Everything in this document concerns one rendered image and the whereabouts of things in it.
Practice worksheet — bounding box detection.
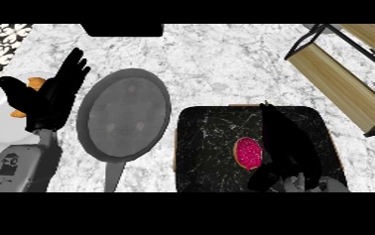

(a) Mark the white plate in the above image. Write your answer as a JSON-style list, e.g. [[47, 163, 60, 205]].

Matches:
[[0, 71, 56, 145]]

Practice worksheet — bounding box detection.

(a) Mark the black tray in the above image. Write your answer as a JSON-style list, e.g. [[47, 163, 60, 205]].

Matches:
[[173, 103, 348, 193]]

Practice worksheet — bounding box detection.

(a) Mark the pink frosted cupcake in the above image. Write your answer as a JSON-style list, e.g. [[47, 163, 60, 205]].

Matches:
[[233, 137, 266, 172]]

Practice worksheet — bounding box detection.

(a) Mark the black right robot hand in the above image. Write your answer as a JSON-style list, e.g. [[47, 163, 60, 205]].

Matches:
[[246, 102, 323, 193]]

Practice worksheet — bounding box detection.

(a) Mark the patterned black white tile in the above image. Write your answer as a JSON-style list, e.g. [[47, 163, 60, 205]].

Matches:
[[0, 24, 35, 72]]

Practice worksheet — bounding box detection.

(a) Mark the black appliance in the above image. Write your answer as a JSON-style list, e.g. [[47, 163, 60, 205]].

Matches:
[[80, 24, 165, 38]]

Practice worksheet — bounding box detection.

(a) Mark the orange food piece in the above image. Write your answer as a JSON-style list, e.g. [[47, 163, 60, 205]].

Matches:
[[9, 76, 49, 119]]

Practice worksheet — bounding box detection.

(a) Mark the wooden tiered shelf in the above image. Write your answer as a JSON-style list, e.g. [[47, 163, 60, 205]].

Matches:
[[283, 24, 375, 138]]

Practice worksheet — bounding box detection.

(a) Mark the grey frying pan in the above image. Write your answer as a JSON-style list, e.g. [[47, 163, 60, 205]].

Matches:
[[77, 67, 173, 193]]

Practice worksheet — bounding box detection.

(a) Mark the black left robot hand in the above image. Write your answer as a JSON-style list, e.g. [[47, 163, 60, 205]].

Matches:
[[0, 47, 93, 133]]

